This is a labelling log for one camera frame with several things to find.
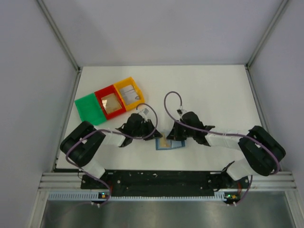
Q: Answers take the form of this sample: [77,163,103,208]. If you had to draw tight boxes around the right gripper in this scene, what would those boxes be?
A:
[167,120,196,141]

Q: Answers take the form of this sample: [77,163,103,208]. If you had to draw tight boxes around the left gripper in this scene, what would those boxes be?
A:
[132,119,162,141]

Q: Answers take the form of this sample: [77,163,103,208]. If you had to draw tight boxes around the blue leather card holder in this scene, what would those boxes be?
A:
[155,131,185,151]

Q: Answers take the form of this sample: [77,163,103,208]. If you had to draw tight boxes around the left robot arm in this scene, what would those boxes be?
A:
[60,113,162,188]

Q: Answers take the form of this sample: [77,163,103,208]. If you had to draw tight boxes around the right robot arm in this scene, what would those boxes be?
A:
[167,110,286,188]

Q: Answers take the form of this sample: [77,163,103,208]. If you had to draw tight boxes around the silver cards in yellow bin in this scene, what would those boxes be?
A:
[119,85,141,105]

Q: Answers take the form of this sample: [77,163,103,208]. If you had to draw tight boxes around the gold cards in red bin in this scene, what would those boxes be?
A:
[101,93,122,114]

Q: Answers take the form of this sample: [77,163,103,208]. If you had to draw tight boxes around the yellow plastic bin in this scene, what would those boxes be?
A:
[114,77,145,111]

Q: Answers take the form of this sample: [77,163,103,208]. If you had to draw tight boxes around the red plastic bin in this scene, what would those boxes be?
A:
[95,85,126,120]

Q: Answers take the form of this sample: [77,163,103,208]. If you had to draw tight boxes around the green plastic bin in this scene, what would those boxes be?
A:
[74,93,106,125]

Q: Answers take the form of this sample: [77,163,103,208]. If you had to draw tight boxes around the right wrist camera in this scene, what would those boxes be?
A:
[177,107,187,116]

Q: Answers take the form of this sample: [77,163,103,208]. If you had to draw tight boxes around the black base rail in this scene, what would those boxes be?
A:
[79,169,249,198]

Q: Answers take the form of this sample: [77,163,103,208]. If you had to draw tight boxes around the white cable duct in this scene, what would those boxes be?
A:
[47,191,240,202]

